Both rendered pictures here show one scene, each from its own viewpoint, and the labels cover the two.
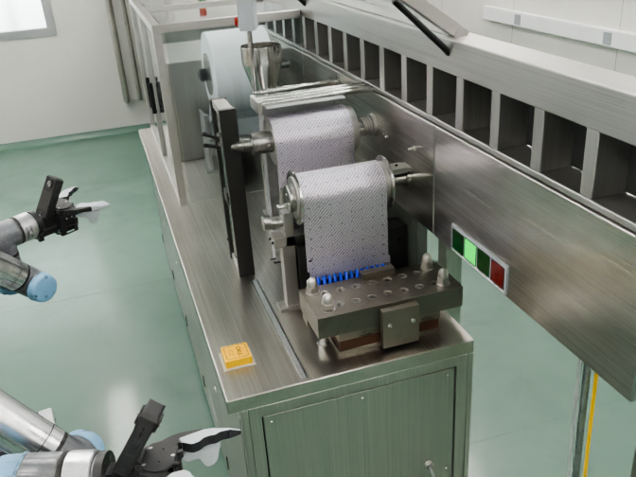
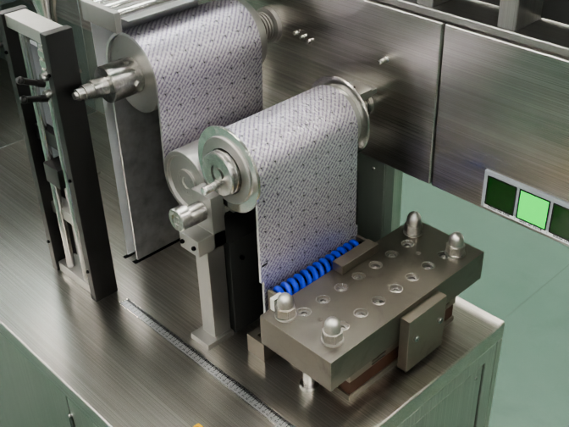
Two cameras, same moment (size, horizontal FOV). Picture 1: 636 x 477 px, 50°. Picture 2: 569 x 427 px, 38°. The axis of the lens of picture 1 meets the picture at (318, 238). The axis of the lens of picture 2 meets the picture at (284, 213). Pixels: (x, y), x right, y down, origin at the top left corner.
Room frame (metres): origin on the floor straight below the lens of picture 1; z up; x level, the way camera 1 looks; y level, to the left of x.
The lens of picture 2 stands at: (0.64, 0.49, 1.92)
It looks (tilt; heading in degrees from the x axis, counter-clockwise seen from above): 33 degrees down; 333
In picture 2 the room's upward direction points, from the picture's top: 2 degrees counter-clockwise
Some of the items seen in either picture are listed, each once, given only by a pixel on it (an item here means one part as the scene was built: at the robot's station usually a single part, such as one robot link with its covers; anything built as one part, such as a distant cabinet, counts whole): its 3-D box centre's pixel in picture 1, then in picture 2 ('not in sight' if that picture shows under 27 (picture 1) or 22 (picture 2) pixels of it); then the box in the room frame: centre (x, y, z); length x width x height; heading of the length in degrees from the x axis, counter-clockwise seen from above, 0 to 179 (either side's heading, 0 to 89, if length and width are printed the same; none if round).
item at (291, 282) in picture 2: (352, 275); (319, 269); (1.65, -0.09, 1.03); 0.21 x 0.04 x 0.03; 106
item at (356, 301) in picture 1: (379, 297); (376, 295); (1.57, -0.15, 1.00); 0.40 x 0.16 x 0.06; 106
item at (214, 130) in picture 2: (294, 197); (228, 169); (1.70, 0.05, 1.25); 0.15 x 0.01 x 0.15; 16
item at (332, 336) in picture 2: (327, 301); (332, 329); (1.48, -0.01, 1.05); 0.04 x 0.04 x 0.04
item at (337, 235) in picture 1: (346, 233); (309, 208); (1.67, -0.08, 1.15); 0.23 x 0.01 x 0.18; 106
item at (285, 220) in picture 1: (283, 260); (205, 270); (1.72, 0.10, 1.05); 0.06 x 0.05 x 0.31; 106
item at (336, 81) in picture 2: (383, 182); (338, 116); (1.77, -0.19, 1.25); 0.15 x 0.01 x 0.15; 16
